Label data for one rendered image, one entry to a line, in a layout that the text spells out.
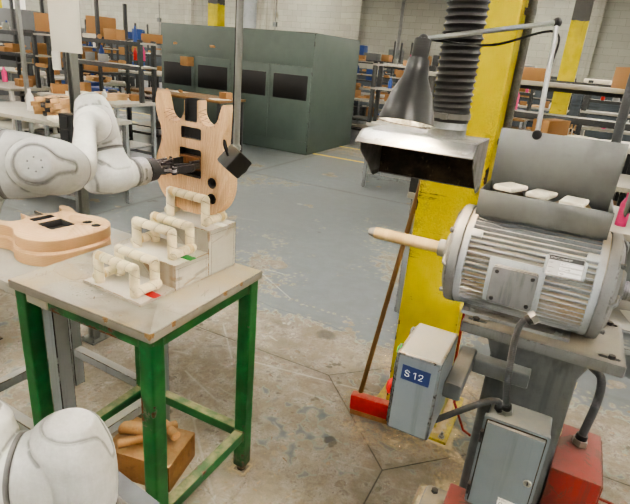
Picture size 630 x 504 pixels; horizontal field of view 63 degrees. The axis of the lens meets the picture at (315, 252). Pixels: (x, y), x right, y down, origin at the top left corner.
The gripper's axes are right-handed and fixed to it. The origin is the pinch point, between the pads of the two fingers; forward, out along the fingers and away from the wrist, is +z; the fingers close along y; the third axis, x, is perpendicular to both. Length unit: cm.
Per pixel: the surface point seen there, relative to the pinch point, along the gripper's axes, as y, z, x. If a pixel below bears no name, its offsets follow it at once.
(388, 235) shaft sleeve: 80, -7, -5
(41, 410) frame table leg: -27, -47, -89
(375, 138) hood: 73, -10, 20
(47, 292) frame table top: -15, -47, -38
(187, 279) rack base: 14.0, -15.7, -35.4
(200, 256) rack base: 13.9, -9.4, -28.9
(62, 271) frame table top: -26, -35, -38
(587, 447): 140, 1, -52
